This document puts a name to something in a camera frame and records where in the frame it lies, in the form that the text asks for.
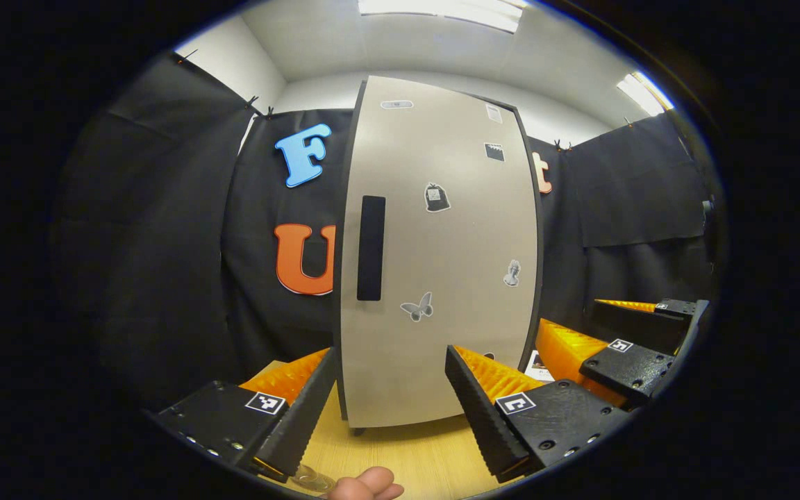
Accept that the large ceiling light panel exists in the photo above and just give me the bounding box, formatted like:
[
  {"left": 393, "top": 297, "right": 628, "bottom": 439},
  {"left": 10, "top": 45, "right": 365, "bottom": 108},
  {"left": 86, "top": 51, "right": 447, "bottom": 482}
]
[{"left": 358, "top": 0, "right": 529, "bottom": 34}]

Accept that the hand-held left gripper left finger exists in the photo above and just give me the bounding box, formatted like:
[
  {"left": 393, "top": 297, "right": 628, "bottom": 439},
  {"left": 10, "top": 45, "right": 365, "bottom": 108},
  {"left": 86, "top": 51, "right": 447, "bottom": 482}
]
[{"left": 147, "top": 346, "right": 338, "bottom": 483}]

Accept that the dark grey cabinet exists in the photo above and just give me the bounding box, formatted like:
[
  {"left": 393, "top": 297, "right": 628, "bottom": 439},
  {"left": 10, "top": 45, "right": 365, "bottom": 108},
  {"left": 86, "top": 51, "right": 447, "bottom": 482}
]
[{"left": 333, "top": 75, "right": 548, "bottom": 437}]

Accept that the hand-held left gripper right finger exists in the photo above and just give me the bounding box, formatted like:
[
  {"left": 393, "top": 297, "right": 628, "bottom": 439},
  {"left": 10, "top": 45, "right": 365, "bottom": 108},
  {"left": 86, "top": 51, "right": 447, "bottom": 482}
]
[{"left": 445, "top": 344, "right": 631, "bottom": 483}]

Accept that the black backdrop cloth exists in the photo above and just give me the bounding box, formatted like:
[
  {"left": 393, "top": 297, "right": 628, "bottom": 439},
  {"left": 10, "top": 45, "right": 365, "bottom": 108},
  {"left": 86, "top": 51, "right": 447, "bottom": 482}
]
[{"left": 49, "top": 52, "right": 717, "bottom": 410}]

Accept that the black door handle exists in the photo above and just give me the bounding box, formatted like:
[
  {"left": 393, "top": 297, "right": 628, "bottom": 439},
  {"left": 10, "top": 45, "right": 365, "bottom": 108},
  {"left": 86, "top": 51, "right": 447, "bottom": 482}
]
[{"left": 356, "top": 195, "right": 387, "bottom": 302}]

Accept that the beige cabinet door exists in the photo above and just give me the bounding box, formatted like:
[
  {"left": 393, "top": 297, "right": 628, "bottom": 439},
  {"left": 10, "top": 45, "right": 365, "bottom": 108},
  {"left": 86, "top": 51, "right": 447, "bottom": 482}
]
[{"left": 339, "top": 75, "right": 545, "bottom": 429}]

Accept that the small clear bottle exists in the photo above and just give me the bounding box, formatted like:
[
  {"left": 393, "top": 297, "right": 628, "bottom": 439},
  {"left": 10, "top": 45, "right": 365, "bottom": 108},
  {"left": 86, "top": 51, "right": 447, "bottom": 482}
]
[{"left": 292, "top": 464, "right": 337, "bottom": 494}]

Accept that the white portrait cover book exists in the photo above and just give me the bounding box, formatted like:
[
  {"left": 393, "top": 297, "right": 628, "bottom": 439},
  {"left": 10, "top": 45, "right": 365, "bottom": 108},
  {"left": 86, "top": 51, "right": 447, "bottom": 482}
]
[{"left": 525, "top": 349, "right": 555, "bottom": 383}]

